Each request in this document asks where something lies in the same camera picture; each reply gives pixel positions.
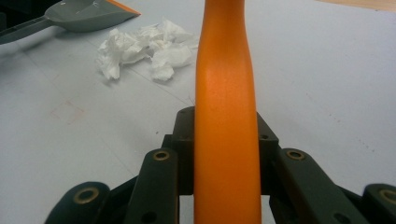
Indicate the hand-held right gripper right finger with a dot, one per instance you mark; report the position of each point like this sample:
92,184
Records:
267,149

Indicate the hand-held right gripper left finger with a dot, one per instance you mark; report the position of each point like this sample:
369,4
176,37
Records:
183,146

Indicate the pile of white paper scraps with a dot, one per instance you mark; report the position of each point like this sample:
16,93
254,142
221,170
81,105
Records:
146,49

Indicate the grey dustpan with orange edge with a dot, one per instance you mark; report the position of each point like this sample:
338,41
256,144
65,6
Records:
77,15

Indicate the white board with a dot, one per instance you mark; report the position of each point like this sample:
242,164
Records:
327,93

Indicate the wooden table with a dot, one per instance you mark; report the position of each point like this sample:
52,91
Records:
367,4

